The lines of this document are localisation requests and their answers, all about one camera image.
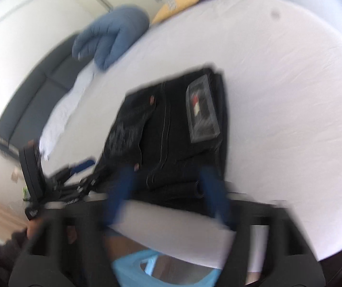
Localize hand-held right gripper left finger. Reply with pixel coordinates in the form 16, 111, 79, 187
8, 167, 139, 287

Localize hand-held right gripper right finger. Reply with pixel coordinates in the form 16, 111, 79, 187
199, 166, 328, 287

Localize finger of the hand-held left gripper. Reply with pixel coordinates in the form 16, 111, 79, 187
51, 158, 96, 183
53, 170, 107, 205

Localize black pants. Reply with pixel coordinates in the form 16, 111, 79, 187
95, 66, 230, 216

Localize person's left forearm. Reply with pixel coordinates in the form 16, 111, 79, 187
0, 232, 32, 287

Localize person's left hand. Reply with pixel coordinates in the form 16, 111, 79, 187
26, 218, 45, 240

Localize dark grey sofa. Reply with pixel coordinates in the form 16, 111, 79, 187
0, 33, 83, 156

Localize white bed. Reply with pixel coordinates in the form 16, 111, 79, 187
39, 0, 342, 270

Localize blue duvet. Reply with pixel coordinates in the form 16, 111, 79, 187
72, 4, 151, 70

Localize yellow pillow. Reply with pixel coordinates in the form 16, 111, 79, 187
151, 0, 200, 25

